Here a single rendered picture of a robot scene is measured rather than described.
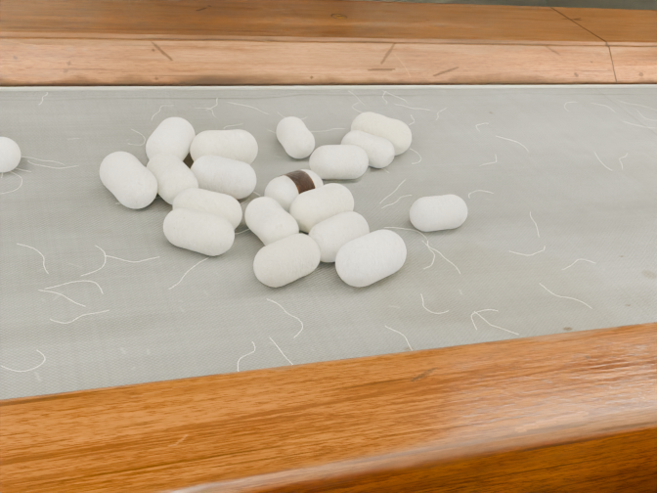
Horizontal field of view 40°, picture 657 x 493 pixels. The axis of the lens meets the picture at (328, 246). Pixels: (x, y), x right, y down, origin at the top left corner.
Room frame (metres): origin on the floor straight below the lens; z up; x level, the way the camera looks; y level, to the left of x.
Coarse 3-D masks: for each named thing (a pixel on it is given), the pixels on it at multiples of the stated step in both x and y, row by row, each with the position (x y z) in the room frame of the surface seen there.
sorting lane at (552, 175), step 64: (0, 128) 0.44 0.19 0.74; (64, 128) 0.45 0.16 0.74; (128, 128) 0.47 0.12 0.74; (256, 128) 0.49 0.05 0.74; (320, 128) 0.51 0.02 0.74; (448, 128) 0.54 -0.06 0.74; (512, 128) 0.56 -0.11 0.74; (576, 128) 0.58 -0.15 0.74; (640, 128) 0.60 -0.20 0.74; (0, 192) 0.37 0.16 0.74; (64, 192) 0.38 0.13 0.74; (256, 192) 0.42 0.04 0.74; (384, 192) 0.44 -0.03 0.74; (448, 192) 0.45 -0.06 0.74; (512, 192) 0.46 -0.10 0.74; (576, 192) 0.48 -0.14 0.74; (640, 192) 0.49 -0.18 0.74; (0, 256) 0.32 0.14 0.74; (64, 256) 0.33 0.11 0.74; (128, 256) 0.34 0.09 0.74; (192, 256) 0.35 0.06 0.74; (448, 256) 0.38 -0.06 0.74; (512, 256) 0.39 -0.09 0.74; (576, 256) 0.40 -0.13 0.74; (640, 256) 0.41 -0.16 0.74; (0, 320) 0.28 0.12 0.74; (64, 320) 0.29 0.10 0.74; (128, 320) 0.29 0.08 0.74; (192, 320) 0.30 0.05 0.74; (256, 320) 0.31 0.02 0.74; (320, 320) 0.31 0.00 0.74; (384, 320) 0.32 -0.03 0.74; (448, 320) 0.33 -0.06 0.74; (512, 320) 0.34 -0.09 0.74; (576, 320) 0.34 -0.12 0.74; (640, 320) 0.35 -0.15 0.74; (0, 384) 0.24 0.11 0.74; (64, 384) 0.25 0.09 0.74
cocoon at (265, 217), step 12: (252, 204) 0.37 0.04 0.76; (264, 204) 0.37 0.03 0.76; (276, 204) 0.37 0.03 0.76; (252, 216) 0.37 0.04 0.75; (264, 216) 0.36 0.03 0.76; (276, 216) 0.36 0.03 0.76; (288, 216) 0.36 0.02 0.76; (252, 228) 0.37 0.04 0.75; (264, 228) 0.36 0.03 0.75; (276, 228) 0.36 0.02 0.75; (288, 228) 0.36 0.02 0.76; (264, 240) 0.36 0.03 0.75; (276, 240) 0.36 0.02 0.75
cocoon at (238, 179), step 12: (204, 156) 0.41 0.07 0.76; (216, 156) 0.41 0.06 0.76; (192, 168) 0.41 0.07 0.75; (204, 168) 0.40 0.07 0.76; (216, 168) 0.40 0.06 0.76; (228, 168) 0.40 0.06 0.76; (240, 168) 0.40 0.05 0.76; (252, 168) 0.41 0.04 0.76; (204, 180) 0.40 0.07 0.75; (216, 180) 0.40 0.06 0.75; (228, 180) 0.40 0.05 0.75; (240, 180) 0.40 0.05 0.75; (252, 180) 0.40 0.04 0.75; (216, 192) 0.40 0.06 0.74; (228, 192) 0.40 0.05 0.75; (240, 192) 0.40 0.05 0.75
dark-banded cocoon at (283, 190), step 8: (280, 176) 0.40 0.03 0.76; (312, 176) 0.41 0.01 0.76; (272, 184) 0.40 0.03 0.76; (280, 184) 0.39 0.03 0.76; (288, 184) 0.40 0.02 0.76; (320, 184) 0.41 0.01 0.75; (272, 192) 0.39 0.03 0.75; (280, 192) 0.39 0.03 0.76; (288, 192) 0.39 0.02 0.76; (296, 192) 0.39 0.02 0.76; (280, 200) 0.39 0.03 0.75; (288, 200) 0.39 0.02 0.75; (288, 208) 0.39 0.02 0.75
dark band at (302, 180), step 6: (288, 174) 0.40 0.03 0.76; (294, 174) 0.40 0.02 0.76; (300, 174) 0.41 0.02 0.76; (306, 174) 0.41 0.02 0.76; (294, 180) 0.40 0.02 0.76; (300, 180) 0.40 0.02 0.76; (306, 180) 0.40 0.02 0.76; (312, 180) 0.41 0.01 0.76; (300, 186) 0.40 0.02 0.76; (306, 186) 0.40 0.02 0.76; (312, 186) 0.40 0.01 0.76; (300, 192) 0.40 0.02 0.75
